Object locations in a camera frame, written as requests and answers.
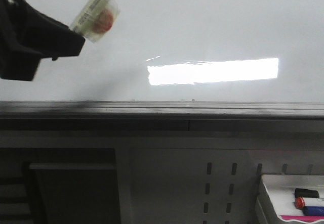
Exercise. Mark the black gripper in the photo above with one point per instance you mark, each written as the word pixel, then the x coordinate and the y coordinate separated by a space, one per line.
pixel 40 36

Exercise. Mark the white black-tipped whiteboard marker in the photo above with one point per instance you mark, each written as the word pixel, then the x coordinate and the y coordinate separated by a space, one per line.
pixel 95 19

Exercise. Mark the dark grey box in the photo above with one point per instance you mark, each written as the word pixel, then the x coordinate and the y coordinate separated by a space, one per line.
pixel 72 192

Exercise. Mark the grey slotted metal panel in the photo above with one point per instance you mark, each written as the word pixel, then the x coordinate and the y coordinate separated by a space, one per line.
pixel 173 185

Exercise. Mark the white plastic marker tray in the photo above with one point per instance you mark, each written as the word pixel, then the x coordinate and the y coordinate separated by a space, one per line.
pixel 276 200

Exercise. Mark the red capped marker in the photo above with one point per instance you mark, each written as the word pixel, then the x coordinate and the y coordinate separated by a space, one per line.
pixel 302 202

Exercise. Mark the blue capped marker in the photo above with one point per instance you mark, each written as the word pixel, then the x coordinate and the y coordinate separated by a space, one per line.
pixel 313 211

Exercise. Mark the pink highlighter marker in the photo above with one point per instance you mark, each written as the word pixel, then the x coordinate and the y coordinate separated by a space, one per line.
pixel 302 218

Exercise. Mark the white whiteboard with metal frame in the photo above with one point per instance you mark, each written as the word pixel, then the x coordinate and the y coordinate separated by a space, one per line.
pixel 176 64

